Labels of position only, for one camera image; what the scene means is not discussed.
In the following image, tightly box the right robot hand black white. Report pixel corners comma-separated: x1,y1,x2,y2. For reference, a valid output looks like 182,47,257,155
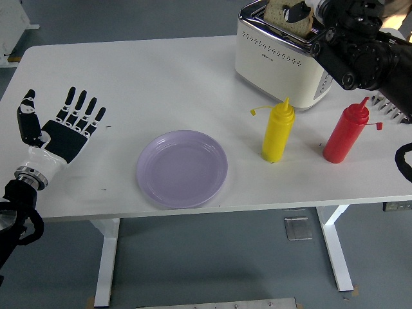
281,0,323,24

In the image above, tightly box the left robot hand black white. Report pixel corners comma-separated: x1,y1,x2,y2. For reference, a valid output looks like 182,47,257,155
16,86,107,180

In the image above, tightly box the bread slice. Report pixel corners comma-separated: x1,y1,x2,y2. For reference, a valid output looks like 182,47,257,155
263,0,315,37

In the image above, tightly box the cream and chrome toaster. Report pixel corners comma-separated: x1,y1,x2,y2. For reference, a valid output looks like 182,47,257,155
234,0,335,113

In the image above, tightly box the purple plate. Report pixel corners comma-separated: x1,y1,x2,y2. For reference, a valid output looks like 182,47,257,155
135,129,229,209

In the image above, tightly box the yellow squeeze bottle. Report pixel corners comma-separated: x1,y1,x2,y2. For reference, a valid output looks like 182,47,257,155
249,97,295,164

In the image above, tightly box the white equipment cabinet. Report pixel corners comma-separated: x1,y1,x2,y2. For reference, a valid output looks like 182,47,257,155
0,0,40,69

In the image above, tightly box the red squeeze bottle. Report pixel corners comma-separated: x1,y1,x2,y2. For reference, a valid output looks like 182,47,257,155
323,96,384,164

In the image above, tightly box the white table leg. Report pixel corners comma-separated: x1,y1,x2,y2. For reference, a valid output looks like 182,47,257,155
89,218,122,308
315,205,355,293

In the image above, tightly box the silver toast rack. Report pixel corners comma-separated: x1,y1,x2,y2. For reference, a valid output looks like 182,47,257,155
371,93,412,125

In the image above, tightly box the metal floor socket cover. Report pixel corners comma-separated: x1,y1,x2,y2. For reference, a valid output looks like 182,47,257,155
283,217,313,241

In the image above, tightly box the table height control panel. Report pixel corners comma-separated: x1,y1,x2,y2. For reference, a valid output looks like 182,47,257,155
382,201,412,212

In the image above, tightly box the grey metal base plate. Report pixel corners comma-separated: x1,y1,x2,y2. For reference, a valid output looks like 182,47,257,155
135,297,299,309

